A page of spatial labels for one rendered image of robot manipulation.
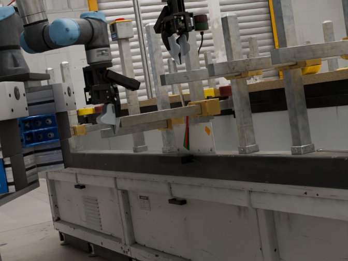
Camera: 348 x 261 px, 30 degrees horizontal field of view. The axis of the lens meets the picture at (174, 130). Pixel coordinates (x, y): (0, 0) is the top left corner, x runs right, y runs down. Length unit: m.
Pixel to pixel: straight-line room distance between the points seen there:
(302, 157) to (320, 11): 10.56
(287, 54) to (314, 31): 10.72
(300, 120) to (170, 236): 1.48
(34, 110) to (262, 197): 0.76
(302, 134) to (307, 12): 10.34
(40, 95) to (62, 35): 0.31
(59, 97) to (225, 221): 0.90
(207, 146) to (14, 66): 0.67
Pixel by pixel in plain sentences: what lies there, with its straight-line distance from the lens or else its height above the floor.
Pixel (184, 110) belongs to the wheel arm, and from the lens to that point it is 2.04.
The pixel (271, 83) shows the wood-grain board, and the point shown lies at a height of 0.89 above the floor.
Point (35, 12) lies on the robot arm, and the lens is 1.94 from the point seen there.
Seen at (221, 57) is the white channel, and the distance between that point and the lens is 3.75.
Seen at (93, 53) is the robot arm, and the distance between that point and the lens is 1.92.
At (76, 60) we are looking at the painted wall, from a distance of 10.03.
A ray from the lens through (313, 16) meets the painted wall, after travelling 12.07.
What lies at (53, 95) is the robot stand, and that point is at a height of 0.96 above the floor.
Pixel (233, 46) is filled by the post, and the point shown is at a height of 1.01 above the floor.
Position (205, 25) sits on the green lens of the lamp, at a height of 1.11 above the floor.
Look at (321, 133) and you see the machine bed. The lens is 1.97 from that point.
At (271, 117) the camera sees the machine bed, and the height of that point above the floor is 0.78.
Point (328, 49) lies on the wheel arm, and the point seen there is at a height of 0.95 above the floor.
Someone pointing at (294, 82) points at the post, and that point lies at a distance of 1.70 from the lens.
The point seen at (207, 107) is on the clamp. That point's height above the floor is 0.85.
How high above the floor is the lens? 0.90
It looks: 3 degrees down
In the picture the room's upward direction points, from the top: 9 degrees counter-clockwise
